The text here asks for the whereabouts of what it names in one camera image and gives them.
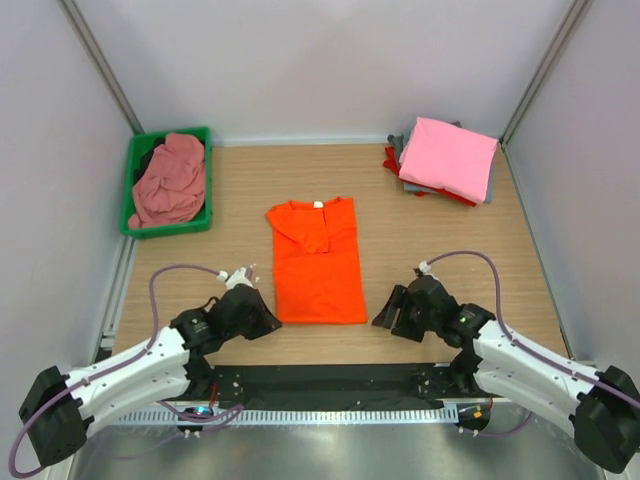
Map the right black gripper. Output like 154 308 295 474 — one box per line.
372 285 439 344

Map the orange t shirt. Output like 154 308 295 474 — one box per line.
265 197 367 325

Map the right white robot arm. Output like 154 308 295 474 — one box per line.
372 275 639 474

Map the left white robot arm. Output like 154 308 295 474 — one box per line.
19 284 281 468

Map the crumpled dusty pink shirt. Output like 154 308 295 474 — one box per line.
127 133 206 230

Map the folded pink t shirt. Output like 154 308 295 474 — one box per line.
398 116 500 206

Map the green plastic bin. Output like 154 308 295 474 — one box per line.
120 127 213 240

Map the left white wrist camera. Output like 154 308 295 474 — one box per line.
216 266 255 290

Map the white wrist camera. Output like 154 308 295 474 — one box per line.
216 266 255 290
414 261 436 278

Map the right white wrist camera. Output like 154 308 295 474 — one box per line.
414 261 436 278

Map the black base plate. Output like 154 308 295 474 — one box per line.
204 363 487 409

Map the white slotted cable duct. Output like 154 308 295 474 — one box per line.
113 404 459 427

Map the aluminium frame rail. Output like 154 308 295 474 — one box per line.
567 359 597 370

